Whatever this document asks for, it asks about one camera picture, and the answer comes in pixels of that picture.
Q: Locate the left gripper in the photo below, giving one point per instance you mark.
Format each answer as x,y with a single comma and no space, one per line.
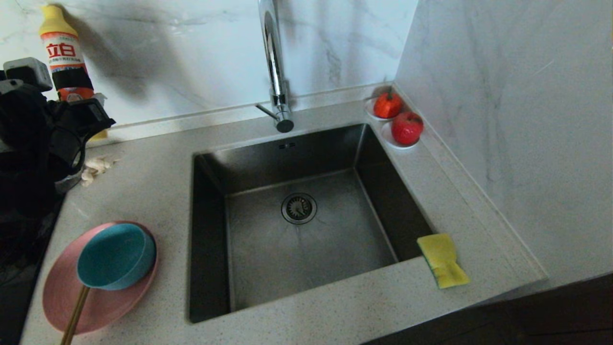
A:
26,124

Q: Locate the orange dish soap bottle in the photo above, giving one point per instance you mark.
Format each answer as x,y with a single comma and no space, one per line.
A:
62,48

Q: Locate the yellow green sponge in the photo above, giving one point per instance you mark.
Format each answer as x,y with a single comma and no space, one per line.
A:
443,258

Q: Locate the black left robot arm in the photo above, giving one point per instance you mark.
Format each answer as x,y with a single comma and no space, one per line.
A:
24,191

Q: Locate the stainless steel sink basin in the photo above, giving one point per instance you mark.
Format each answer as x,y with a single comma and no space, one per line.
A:
306,258

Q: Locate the crumpled paper scrap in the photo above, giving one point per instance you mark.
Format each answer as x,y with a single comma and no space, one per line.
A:
98,167

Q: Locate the teal bowl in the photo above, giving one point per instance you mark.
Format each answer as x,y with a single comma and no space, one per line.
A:
115,256

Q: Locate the pink plate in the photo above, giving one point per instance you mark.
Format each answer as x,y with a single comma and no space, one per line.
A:
105,309

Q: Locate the chrome faucet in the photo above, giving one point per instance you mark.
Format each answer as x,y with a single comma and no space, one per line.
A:
274,57

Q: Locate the brown wooden chopstick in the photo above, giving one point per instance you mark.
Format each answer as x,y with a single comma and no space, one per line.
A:
74,316

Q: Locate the black cooktop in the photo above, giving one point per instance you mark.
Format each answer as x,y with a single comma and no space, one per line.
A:
14,311

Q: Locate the round metal drain strainer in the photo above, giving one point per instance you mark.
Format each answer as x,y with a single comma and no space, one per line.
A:
299,208

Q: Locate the red tomato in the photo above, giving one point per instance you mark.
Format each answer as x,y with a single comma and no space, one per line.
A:
387,106

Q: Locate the red apple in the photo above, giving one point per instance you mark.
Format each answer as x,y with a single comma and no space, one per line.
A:
407,128

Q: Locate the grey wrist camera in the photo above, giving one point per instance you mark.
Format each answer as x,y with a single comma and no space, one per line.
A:
28,74

